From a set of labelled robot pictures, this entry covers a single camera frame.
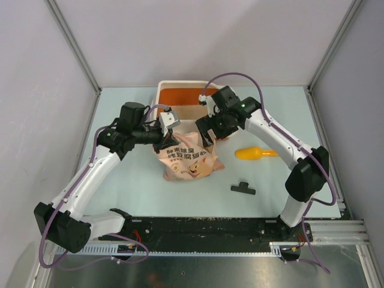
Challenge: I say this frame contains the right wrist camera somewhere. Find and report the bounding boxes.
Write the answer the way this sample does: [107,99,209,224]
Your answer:
[199,94,220,118]

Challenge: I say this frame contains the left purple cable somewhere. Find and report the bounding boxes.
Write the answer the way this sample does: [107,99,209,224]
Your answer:
[40,104,169,271]

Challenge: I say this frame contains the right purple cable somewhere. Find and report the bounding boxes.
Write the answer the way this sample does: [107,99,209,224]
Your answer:
[202,71,337,274]

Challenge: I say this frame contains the yellow plastic scoop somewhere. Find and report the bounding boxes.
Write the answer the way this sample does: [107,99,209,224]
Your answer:
[235,146,278,161]

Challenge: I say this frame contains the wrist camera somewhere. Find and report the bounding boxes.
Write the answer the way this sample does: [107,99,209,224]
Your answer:
[158,108,181,136]
[199,94,220,118]

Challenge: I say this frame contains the purple cable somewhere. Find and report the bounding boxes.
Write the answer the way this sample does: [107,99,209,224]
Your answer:
[202,71,337,274]
[40,104,169,271]

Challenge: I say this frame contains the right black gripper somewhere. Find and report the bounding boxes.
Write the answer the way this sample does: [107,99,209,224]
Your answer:
[196,109,239,148]

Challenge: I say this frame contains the aluminium frame rail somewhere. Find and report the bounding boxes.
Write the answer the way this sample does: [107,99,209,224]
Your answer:
[43,218,373,244]

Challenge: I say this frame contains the black bag clip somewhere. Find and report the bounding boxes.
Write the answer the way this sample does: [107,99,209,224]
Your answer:
[230,181,256,195]

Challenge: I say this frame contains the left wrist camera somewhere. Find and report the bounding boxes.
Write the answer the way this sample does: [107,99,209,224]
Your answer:
[158,108,181,136]

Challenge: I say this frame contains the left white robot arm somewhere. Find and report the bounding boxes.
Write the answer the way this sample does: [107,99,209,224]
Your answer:
[34,102,180,253]

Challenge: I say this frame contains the grey cable duct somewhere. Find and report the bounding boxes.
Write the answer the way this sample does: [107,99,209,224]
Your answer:
[55,243,140,254]

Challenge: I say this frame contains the pink cat litter bag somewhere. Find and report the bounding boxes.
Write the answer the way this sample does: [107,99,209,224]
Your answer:
[157,132,225,182]

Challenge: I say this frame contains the white orange litter box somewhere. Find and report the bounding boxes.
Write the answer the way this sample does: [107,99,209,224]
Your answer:
[151,80,208,134]

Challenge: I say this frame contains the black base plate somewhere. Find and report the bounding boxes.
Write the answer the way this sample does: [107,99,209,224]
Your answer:
[98,215,314,253]

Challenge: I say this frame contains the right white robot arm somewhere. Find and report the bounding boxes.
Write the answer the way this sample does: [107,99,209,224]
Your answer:
[195,86,329,241]

